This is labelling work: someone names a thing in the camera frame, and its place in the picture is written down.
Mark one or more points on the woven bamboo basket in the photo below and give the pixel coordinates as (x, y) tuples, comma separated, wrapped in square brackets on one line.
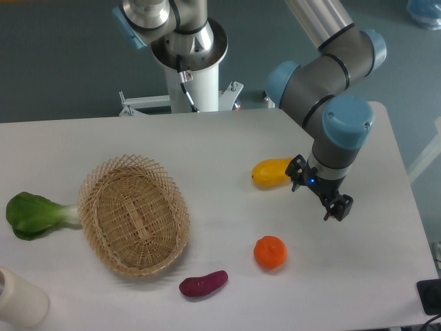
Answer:
[(133, 215)]

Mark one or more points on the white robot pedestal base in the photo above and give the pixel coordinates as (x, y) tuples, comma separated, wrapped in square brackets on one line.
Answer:
[(191, 66)]

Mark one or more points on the blue object top corner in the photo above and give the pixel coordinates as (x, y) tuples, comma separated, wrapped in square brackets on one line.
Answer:
[(425, 12)]

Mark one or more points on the purple sweet potato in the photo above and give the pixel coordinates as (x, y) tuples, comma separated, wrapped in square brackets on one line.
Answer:
[(204, 285)]

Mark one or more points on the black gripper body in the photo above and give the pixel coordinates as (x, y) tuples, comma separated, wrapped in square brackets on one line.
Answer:
[(327, 190)]

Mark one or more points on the black device at edge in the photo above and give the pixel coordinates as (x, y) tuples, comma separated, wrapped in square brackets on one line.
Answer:
[(429, 293)]

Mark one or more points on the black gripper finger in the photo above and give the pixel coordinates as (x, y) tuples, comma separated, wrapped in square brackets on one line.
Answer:
[(338, 208), (295, 171)]

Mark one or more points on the white furniture leg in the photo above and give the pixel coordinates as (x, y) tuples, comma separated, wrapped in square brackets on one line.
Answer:
[(426, 157)]

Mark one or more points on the white cylindrical bottle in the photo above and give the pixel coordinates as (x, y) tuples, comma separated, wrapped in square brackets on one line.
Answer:
[(23, 304)]

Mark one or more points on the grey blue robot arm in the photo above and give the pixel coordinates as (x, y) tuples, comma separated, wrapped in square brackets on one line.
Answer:
[(315, 95)]

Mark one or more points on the orange tangerine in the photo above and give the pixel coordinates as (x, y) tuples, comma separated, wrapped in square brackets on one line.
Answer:
[(270, 252)]

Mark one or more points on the yellow mango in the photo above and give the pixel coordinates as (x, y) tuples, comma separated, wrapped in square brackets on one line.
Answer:
[(270, 173)]

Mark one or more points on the green bok choy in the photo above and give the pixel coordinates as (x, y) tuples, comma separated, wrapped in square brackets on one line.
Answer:
[(31, 216)]

